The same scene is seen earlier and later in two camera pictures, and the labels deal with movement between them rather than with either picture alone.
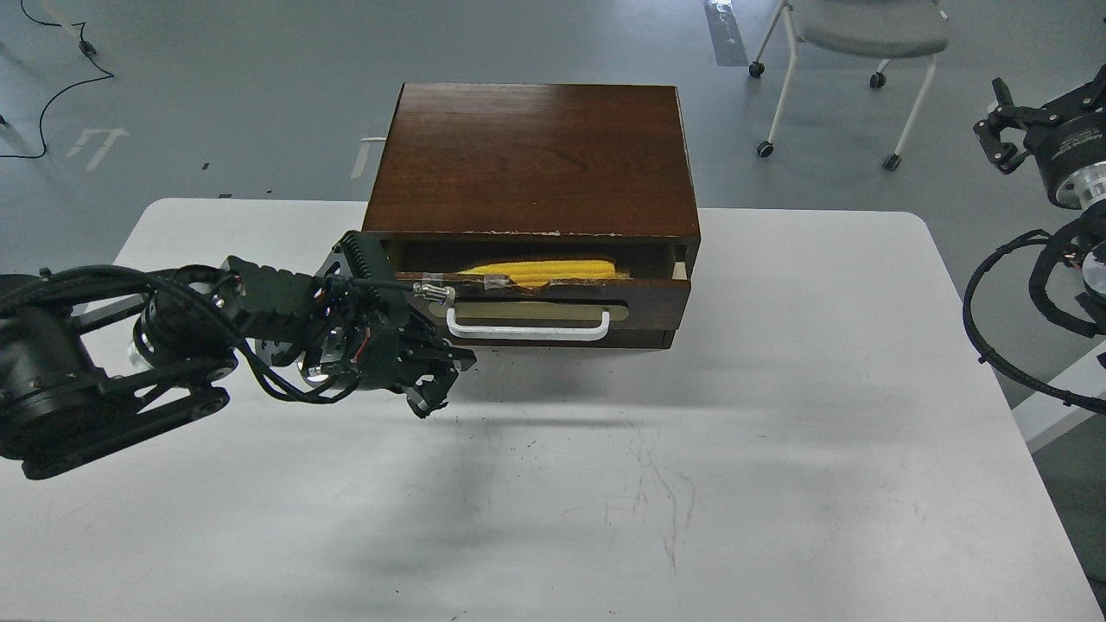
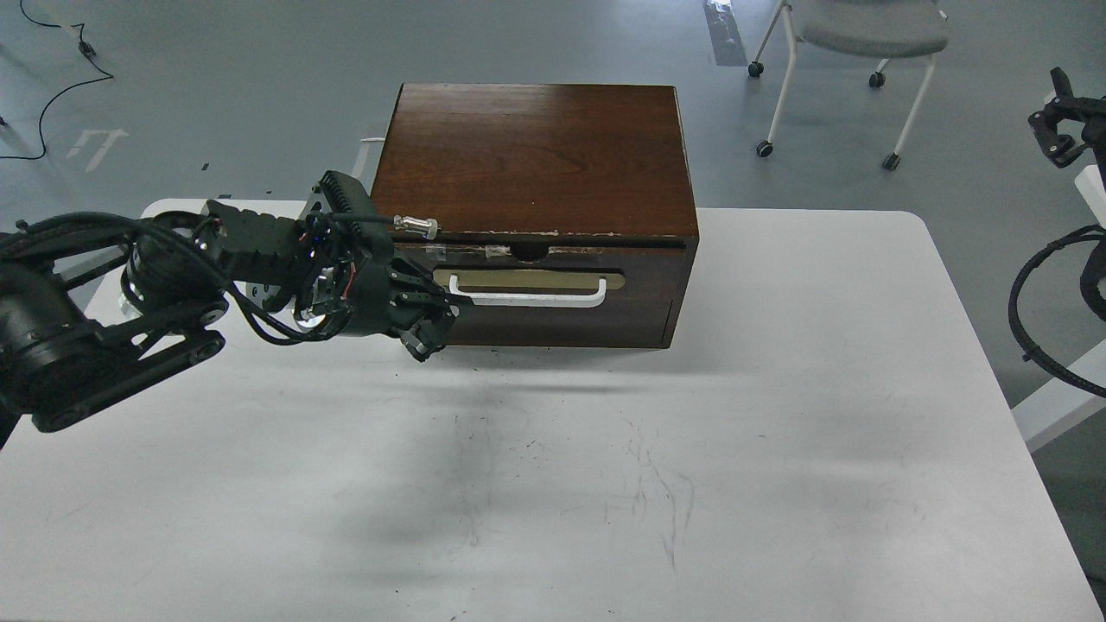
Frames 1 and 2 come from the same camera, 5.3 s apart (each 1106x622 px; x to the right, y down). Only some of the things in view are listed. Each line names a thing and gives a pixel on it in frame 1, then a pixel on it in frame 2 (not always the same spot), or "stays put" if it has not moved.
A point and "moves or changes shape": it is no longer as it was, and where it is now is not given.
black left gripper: (372, 339) to (351, 294)
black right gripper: (1069, 146) to (1062, 149)
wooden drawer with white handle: (624, 314) moves or changes shape
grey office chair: (878, 29) stays put
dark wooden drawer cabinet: (562, 216) stays put
